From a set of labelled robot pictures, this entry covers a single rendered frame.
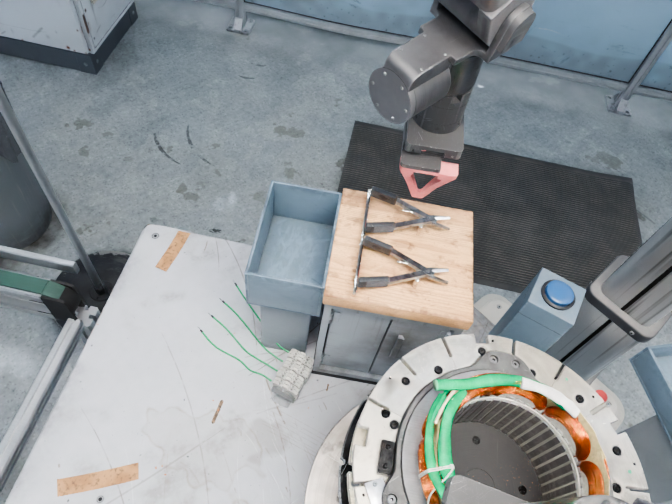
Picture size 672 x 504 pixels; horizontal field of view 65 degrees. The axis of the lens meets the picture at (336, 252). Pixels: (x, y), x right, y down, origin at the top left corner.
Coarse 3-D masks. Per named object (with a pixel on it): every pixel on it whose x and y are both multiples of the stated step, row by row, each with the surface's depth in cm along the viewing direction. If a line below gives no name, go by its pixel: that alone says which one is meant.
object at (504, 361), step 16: (496, 352) 63; (464, 368) 61; (480, 368) 61; (496, 368) 61; (512, 368) 62; (528, 368) 62; (432, 384) 60; (416, 400) 58; (400, 432) 56; (400, 448) 55; (400, 464) 54; (400, 480) 53; (384, 496) 52; (400, 496) 53
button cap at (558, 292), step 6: (552, 282) 76; (558, 282) 76; (564, 282) 76; (546, 288) 76; (552, 288) 76; (558, 288) 76; (564, 288) 76; (570, 288) 76; (546, 294) 76; (552, 294) 75; (558, 294) 75; (564, 294) 75; (570, 294) 75; (552, 300) 75; (558, 300) 75; (564, 300) 75; (570, 300) 75; (564, 306) 75
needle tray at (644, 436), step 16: (640, 352) 71; (656, 352) 71; (640, 368) 71; (656, 368) 68; (656, 384) 68; (656, 400) 69; (656, 416) 71; (640, 432) 74; (656, 432) 71; (640, 448) 74; (656, 448) 71; (656, 464) 72; (656, 480) 72; (656, 496) 72
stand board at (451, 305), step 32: (352, 192) 79; (352, 224) 76; (448, 224) 77; (352, 256) 72; (384, 256) 73; (416, 256) 74; (448, 256) 74; (352, 288) 70; (384, 288) 70; (416, 288) 71; (448, 288) 71; (416, 320) 70; (448, 320) 69
